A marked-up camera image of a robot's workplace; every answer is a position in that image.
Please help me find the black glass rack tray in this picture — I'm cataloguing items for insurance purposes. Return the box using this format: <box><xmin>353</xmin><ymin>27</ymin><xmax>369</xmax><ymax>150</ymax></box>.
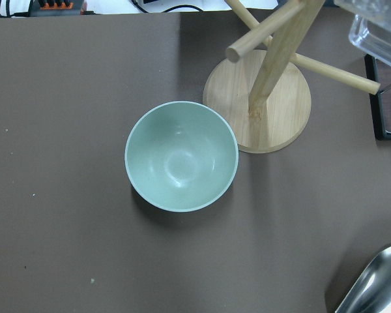
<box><xmin>364</xmin><ymin>55</ymin><xmax>391</xmax><ymax>140</ymax></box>

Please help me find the green ceramic bowl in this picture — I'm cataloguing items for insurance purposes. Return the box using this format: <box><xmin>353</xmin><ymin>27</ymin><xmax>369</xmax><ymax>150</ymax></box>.
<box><xmin>124</xmin><ymin>101</ymin><xmax>239</xmax><ymax>213</ymax></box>

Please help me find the wooden cup tree stand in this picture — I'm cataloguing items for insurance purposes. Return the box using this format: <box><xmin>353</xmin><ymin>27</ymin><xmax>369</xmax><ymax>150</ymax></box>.
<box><xmin>203</xmin><ymin>1</ymin><xmax>380</xmax><ymax>153</ymax></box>

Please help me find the steel ice scoop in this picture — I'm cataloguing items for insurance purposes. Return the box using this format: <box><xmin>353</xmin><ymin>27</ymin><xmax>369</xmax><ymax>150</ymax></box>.
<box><xmin>336</xmin><ymin>245</ymin><xmax>391</xmax><ymax>312</ymax></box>

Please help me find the clear glass mug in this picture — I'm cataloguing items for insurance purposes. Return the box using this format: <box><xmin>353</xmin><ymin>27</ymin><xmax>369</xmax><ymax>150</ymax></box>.
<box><xmin>334</xmin><ymin>0</ymin><xmax>391</xmax><ymax>67</ymax></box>

